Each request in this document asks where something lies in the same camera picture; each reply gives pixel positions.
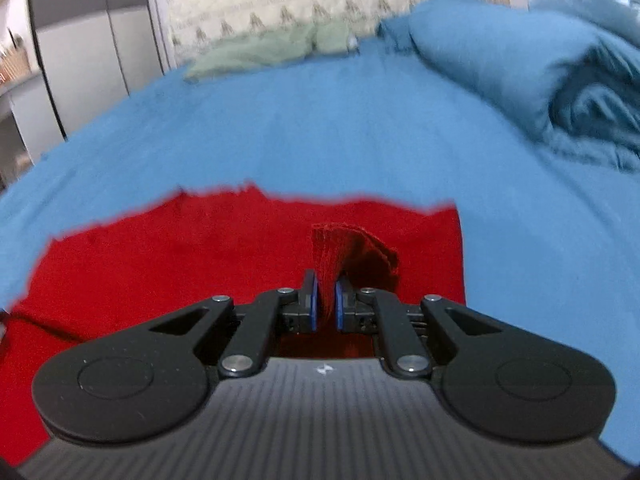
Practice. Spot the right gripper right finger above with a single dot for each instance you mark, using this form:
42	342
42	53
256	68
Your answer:
373	311

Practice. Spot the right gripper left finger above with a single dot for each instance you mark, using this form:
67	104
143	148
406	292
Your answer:
272	315

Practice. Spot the red knit sweater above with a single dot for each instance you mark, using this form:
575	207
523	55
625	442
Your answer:
190	247

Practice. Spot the blue bed sheet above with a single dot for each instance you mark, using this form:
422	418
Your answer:
550	244

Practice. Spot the green pillow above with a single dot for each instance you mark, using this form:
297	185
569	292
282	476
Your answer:
274	47

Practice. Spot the rolled blue duvet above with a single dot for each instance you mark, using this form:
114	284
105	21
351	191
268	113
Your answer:
569	85

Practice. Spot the white shelf desk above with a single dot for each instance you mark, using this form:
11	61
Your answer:
15	160

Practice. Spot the grey white wardrobe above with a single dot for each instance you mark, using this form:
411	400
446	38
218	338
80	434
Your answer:
94	54

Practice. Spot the woven basket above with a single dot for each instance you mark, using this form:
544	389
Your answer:
14	64

